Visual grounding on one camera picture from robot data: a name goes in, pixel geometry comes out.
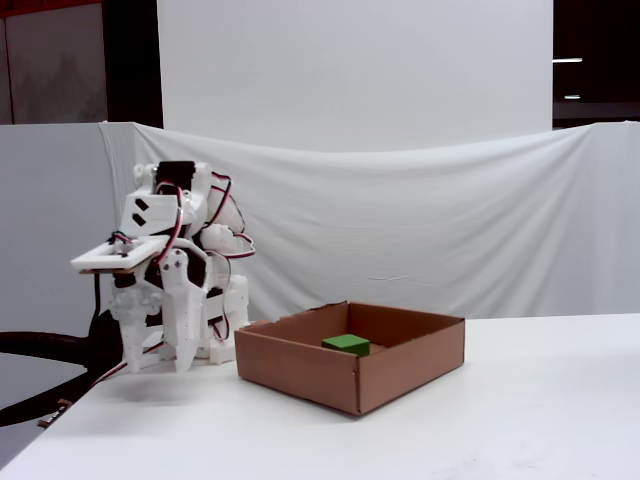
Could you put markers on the white draped cloth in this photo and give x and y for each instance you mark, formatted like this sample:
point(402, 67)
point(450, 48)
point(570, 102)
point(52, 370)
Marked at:
point(425, 225)

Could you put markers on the white backdrop panel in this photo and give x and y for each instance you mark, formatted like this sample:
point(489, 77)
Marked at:
point(350, 70)

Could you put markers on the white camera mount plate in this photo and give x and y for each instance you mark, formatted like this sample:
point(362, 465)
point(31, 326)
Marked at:
point(120, 257)

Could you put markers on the black curved tube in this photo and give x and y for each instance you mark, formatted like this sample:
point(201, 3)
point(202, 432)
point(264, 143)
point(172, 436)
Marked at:
point(50, 350)

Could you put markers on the brown background door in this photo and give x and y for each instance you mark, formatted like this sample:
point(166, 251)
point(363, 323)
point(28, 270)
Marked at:
point(55, 65)

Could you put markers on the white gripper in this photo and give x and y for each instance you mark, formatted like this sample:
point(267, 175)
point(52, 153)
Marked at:
point(176, 280)

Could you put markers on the green cube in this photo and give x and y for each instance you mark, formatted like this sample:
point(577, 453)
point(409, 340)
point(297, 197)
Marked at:
point(345, 344)

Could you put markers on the small brown table clamp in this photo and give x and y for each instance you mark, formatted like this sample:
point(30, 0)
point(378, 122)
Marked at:
point(52, 415)

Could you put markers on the grey partition panel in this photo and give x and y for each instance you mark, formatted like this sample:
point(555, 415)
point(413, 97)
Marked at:
point(50, 225)

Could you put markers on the brown cardboard box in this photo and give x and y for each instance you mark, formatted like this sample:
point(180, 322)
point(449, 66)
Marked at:
point(300, 365)

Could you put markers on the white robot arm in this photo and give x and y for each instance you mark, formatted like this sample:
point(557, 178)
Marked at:
point(160, 210)

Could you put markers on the long ceiling light strip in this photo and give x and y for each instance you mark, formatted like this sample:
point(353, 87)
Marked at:
point(567, 60)

